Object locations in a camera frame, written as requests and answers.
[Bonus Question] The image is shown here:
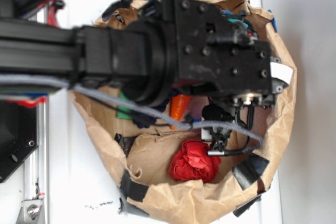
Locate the brown paper bag bin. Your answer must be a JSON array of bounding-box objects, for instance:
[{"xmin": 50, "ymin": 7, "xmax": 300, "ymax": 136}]
[{"xmin": 68, "ymin": 0, "xmax": 298, "ymax": 224}]

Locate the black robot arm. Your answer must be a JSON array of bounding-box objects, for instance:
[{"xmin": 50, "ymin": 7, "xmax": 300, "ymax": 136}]
[{"xmin": 1, "ymin": 0, "xmax": 293, "ymax": 106}]

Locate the red crumpled paper ball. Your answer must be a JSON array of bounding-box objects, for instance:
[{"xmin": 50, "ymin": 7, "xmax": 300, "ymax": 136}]
[{"xmin": 169, "ymin": 140, "xmax": 222, "ymax": 183}]

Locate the green rectangular block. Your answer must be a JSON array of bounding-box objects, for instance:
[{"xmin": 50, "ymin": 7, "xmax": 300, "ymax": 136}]
[{"xmin": 117, "ymin": 91, "xmax": 132, "ymax": 120}]

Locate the aluminium extrusion rail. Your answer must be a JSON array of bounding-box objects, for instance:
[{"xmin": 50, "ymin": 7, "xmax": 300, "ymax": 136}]
[{"xmin": 15, "ymin": 0, "xmax": 50, "ymax": 224}]

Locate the dark blue rope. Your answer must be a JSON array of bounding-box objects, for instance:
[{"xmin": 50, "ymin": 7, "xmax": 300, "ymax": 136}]
[{"xmin": 130, "ymin": 87, "xmax": 184, "ymax": 130}]

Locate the orange plastic carrot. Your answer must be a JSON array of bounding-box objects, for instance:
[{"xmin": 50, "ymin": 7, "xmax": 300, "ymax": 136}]
[{"xmin": 170, "ymin": 94, "xmax": 192, "ymax": 122}]

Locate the grey braided cable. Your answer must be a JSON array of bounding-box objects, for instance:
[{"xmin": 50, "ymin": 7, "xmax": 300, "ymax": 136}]
[{"xmin": 0, "ymin": 74, "xmax": 264, "ymax": 154}]

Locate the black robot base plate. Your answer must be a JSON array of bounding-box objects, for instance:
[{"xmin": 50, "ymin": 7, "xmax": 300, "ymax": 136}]
[{"xmin": 1, "ymin": 101, "xmax": 38, "ymax": 183}]

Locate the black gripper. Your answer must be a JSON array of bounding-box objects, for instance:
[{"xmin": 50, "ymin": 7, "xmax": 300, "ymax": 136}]
[{"xmin": 138, "ymin": 0, "xmax": 292, "ymax": 107}]

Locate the metal corner bracket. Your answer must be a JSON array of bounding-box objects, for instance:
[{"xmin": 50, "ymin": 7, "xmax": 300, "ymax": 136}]
[{"xmin": 16, "ymin": 199, "xmax": 46, "ymax": 224}]

